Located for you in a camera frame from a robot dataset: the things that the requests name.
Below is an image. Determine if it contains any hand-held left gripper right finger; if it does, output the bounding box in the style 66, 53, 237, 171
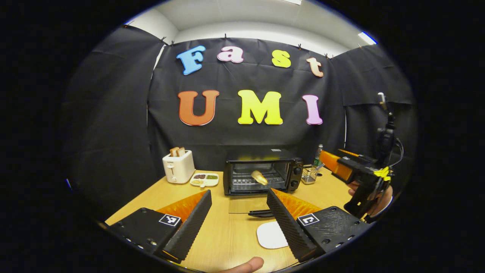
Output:
266, 188, 372, 263

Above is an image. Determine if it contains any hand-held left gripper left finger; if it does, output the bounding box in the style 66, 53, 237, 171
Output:
108, 190, 213, 264

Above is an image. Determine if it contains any golden croissant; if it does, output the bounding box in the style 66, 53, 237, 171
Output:
251, 170, 268, 186

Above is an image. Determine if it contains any black electric oven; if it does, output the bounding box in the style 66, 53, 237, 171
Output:
223, 149, 304, 218

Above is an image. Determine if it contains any white plate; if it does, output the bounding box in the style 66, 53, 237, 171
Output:
257, 221, 289, 249

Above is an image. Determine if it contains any white divided snack dish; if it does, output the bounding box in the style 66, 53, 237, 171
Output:
190, 173, 219, 188

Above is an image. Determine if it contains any white toaster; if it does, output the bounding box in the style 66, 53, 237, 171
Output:
162, 150, 196, 184

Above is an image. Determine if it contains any black backdrop cloth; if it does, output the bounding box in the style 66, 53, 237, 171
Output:
63, 25, 417, 220

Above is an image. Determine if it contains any wire mesh holder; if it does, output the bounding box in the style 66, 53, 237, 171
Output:
301, 166, 318, 185

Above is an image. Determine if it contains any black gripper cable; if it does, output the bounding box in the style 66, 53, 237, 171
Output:
393, 138, 404, 168

